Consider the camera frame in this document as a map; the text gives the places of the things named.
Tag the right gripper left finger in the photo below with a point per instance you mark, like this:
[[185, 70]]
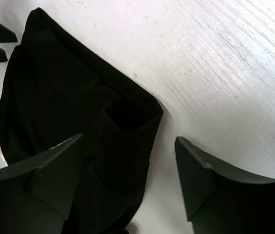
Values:
[[36, 194]]

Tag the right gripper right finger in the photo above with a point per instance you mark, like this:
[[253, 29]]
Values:
[[220, 198]]

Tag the black skirt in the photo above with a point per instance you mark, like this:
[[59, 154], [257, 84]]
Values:
[[54, 88]]

